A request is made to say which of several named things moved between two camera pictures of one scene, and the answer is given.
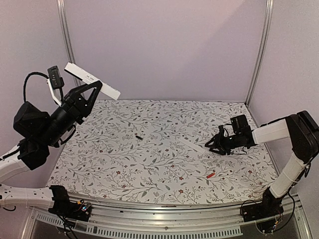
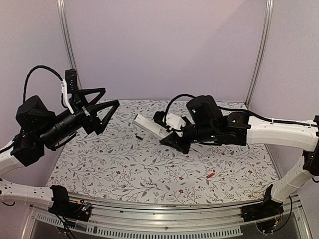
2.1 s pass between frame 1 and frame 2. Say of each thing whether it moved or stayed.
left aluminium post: stayed
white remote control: moved
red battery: stayed
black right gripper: moved
